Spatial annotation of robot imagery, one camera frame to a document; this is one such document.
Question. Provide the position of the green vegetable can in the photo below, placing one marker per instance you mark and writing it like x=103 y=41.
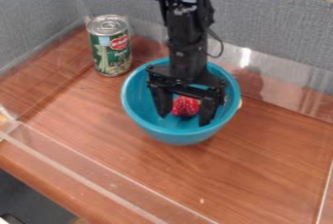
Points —
x=110 y=44

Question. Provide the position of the blue bowl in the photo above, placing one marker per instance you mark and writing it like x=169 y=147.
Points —
x=175 y=130

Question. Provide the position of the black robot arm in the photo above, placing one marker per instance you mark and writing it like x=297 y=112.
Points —
x=187 y=20

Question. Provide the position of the red toy strawberry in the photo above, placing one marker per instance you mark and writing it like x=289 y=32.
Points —
x=185 y=106

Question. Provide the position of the clear acrylic barrier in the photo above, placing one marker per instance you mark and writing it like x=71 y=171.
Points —
x=70 y=144

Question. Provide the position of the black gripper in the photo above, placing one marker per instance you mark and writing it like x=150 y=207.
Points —
x=185 y=76

